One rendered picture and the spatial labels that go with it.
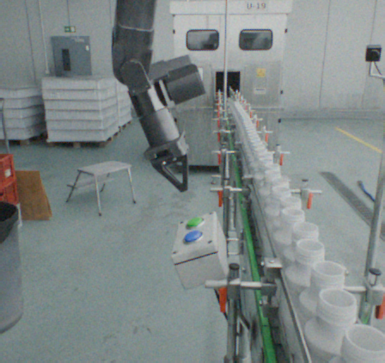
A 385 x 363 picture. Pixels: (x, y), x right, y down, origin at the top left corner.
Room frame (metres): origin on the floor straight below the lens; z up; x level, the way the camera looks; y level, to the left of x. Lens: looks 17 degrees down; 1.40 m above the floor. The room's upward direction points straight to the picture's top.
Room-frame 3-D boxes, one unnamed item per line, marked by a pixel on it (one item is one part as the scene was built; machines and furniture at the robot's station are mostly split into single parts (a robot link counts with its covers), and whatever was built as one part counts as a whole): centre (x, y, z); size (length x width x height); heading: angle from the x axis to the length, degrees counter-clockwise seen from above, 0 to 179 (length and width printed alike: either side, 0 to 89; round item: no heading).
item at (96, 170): (3.68, 0.98, 0.21); 0.61 x 0.47 x 0.41; 50
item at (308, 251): (0.46, -0.16, 1.08); 0.06 x 0.06 x 0.17
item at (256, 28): (5.48, -0.47, 1.05); 1.60 x 1.40 x 2.10; 177
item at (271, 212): (0.69, -0.17, 1.08); 0.06 x 0.06 x 0.17
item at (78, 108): (6.99, 2.05, 0.59); 1.24 x 1.03 x 1.17; 179
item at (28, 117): (7.17, 3.43, 0.50); 1.23 x 1.05 x 1.00; 175
